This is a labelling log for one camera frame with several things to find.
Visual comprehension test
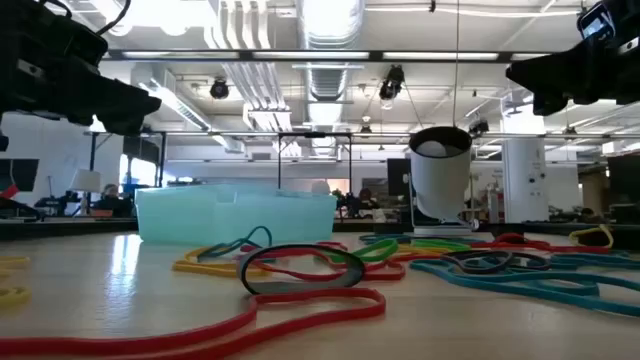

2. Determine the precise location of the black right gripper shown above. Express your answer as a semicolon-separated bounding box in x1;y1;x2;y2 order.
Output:
505;28;640;117

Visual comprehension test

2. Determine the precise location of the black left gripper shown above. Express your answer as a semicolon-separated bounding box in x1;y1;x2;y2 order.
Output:
0;0;163;137

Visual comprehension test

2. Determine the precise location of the thick yellow rubber band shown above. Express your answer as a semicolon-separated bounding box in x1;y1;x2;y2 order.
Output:
568;224;615;250

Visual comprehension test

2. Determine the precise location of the red rubber band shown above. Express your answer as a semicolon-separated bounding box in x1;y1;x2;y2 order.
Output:
239;241;350;254
0;288;387;360
252;248;407;282
469;232;612;255

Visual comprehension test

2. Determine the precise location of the translucent teal plastic bin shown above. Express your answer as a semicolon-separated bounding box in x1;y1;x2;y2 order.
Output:
134;183;338;246

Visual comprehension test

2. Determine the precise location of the dark teal rubber band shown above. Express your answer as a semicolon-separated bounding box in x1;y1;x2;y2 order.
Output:
196;225;274;264

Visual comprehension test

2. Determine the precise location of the green rubber band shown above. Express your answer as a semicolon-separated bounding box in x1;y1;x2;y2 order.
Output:
327;238;400;265
409;238;474;253

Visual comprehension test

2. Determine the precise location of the thin black rubber band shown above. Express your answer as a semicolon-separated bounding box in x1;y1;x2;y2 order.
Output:
439;249;551;275

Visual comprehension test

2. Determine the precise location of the lamp with white shade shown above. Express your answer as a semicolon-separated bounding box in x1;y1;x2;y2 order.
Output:
69;168;103;216

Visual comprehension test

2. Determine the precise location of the person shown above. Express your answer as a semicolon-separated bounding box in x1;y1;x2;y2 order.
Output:
92;183;135;219
352;187;381;216

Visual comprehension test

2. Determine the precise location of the white pillar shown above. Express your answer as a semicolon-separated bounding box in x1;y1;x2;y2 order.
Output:
501;102;550;224

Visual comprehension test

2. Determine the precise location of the white cylindrical lamp on stand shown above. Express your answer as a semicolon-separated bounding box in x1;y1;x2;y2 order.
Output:
408;125;476;237

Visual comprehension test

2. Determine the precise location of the black crossbar with light strips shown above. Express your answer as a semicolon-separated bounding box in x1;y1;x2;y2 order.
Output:
102;48;551;64

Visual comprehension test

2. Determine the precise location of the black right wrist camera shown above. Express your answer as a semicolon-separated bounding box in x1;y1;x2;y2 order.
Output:
576;1;617;42

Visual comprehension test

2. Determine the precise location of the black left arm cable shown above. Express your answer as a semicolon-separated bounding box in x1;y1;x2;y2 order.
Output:
95;0;132;36

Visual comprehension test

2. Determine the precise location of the thin hanging cord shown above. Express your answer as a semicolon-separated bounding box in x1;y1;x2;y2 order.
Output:
452;0;461;129

